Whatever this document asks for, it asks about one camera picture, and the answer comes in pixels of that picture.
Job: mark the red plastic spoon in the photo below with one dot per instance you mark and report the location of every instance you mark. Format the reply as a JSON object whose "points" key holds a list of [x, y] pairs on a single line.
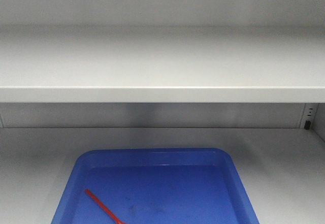
{"points": [[103, 207]]}

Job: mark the grey cabinet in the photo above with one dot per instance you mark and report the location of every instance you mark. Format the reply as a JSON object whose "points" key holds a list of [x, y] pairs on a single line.
{"points": [[281, 163]]}

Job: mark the grey cabinet shelf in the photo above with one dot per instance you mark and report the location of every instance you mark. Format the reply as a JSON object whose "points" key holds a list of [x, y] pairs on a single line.
{"points": [[161, 65]]}

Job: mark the blue plastic tray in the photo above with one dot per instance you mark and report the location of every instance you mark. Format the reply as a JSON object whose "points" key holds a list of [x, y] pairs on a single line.
{"points": [[177, 185]]}

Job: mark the black shelf support peg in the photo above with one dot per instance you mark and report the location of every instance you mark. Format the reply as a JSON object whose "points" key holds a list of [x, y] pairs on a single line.
{"points": [[307, 124]]}

